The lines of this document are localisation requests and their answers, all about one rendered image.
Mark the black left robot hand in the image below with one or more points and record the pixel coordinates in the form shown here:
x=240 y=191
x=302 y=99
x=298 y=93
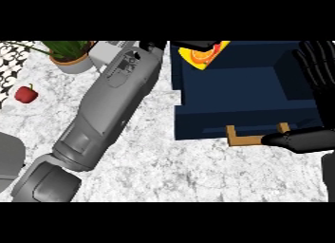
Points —
x=196 y=44

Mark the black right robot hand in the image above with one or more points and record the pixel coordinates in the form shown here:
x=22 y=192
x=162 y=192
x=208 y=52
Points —
x=330 y=95

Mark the yellow cup with orange print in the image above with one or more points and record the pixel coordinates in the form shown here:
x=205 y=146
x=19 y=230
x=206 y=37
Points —
x=203 y=57

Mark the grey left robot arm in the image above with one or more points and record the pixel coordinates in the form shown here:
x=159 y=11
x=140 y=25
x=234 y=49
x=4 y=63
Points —
x=107 y=104

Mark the navy blue drawer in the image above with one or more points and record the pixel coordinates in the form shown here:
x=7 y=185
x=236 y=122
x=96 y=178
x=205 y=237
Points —
x=249 y=84
x=212 y=121

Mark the navy blue drawer front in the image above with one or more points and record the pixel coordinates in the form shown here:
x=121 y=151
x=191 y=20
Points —
x=212 y=121

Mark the pale grey box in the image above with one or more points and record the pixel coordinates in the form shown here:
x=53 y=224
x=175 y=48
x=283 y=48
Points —
x=106 y=52

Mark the green plant in grey pot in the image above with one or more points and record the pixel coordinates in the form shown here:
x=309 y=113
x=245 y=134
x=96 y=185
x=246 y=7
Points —
x=73 y=61

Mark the red bell pepper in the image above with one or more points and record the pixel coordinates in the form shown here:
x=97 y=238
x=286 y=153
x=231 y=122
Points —
x=26 y=95

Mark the grey rounded object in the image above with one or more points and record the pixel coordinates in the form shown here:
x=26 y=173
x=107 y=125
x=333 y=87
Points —
x=4 y=161

